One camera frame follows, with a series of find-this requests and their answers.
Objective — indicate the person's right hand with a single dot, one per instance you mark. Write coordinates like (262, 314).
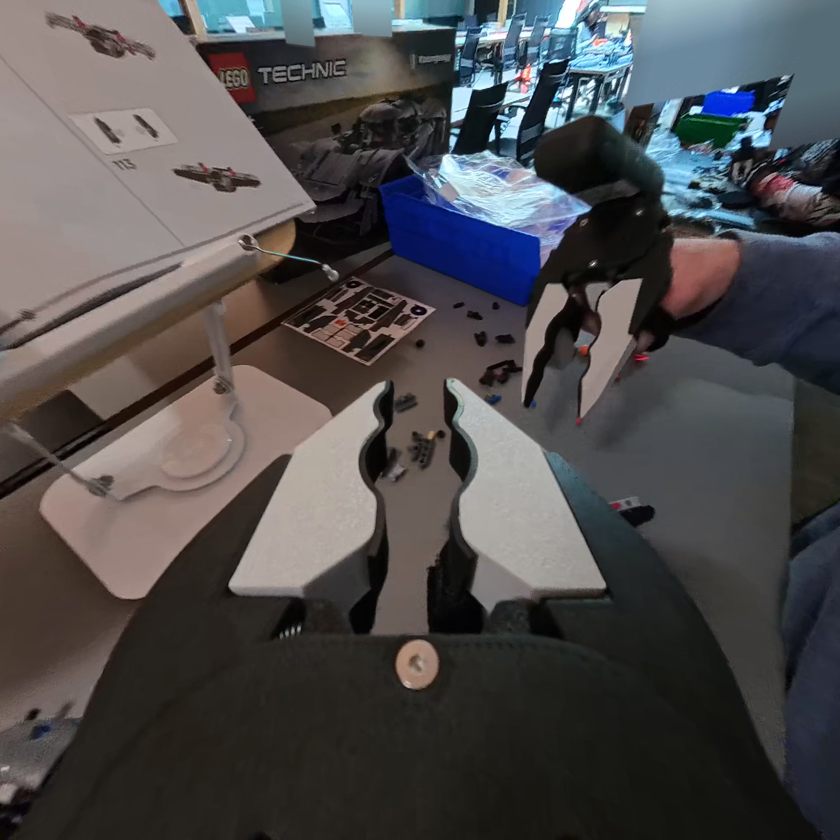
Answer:
(702, 269)

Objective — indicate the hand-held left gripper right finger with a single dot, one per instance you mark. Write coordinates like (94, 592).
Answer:
(518, 525)

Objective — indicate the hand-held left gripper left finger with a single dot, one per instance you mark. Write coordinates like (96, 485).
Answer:
(315, 518)

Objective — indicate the lego instruction booklet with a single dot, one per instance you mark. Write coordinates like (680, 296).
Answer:
(131, 197)

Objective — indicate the scattered grey lego pieces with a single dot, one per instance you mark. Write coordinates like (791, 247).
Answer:
(422, 449)

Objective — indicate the person's right forearm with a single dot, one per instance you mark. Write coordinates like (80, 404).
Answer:
(787, 308)

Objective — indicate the white book stand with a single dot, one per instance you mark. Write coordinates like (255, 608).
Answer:
(164, 525)

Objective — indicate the blue storage bin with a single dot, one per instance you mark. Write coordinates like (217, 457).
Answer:
(728, 103)
(459, 249)

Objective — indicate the lego sticker sheet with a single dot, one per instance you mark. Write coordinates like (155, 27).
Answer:
(354, 321)

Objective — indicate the green storage bin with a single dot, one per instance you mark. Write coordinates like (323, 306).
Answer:
(709, 131)

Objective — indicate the person's blue clothed torso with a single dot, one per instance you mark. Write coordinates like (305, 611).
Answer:
(814, 656)

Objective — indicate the black printed lego box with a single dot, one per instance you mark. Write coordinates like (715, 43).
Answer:
(295, 72)

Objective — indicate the grey red lego assembly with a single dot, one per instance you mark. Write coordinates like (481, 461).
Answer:
(640, 514)

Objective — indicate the heap of clear plastic bags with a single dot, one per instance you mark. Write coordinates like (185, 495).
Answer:
(499, 190)

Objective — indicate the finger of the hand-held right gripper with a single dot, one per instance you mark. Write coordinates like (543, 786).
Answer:
(617, 334)
(539, 328)

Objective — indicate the scattered black lego pieces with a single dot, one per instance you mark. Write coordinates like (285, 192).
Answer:
(502, 338)

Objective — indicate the black office chair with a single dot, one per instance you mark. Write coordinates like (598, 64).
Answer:
(482, 111)
(544, 98)

